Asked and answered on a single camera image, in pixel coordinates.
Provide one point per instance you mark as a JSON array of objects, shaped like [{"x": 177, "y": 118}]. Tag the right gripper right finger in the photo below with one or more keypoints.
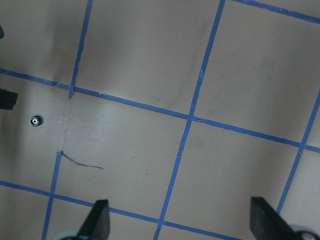
[{"x": 267, "y": 224}]

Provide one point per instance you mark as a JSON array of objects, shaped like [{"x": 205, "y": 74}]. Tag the small black bearing gear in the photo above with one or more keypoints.
[{"x": 36, "y": 120}]

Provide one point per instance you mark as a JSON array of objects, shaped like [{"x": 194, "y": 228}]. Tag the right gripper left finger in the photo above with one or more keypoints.
[{"x": 97, "y": 224}]

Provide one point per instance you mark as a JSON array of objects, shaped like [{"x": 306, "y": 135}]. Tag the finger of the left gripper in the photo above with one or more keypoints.
[{"x": 8, "y": 99}]

